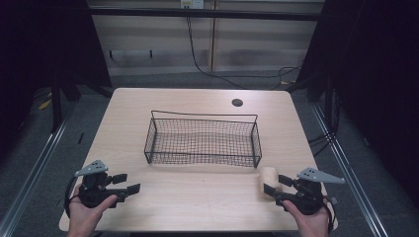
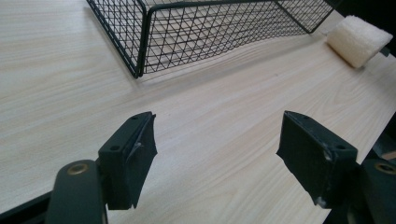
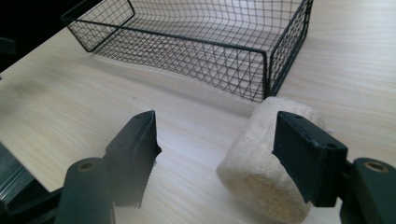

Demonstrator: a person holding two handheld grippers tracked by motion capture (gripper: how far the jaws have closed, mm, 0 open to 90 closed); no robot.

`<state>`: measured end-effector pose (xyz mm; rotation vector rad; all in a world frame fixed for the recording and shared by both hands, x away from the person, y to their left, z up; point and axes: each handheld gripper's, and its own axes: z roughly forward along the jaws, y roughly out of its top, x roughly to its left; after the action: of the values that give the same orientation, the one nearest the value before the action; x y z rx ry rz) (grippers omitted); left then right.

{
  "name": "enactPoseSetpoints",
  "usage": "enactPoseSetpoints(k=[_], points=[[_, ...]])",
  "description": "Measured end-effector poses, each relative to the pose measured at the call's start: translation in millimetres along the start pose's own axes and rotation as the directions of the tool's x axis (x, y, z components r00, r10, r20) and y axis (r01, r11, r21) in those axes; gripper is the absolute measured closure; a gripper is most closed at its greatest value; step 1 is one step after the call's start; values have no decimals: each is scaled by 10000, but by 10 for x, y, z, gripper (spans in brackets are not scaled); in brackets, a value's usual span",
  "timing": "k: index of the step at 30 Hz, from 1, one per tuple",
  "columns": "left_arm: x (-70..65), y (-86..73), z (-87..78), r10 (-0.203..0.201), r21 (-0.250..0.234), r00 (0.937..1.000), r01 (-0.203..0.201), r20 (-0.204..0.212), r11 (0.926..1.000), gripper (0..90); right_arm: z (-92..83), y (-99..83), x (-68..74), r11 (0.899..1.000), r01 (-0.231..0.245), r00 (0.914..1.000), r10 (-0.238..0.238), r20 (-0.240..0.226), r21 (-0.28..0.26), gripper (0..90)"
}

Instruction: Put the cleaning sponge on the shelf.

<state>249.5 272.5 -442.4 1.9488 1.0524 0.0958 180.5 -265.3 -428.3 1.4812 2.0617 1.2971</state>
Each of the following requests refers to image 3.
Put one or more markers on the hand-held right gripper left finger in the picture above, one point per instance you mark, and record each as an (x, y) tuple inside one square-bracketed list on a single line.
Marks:
[(132, 158)]

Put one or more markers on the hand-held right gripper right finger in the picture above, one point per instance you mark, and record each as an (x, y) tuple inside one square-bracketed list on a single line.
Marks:
[(308, 155)]

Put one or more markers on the beige round sponge block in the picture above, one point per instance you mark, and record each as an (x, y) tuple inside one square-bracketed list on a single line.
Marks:
[(258, 174)]

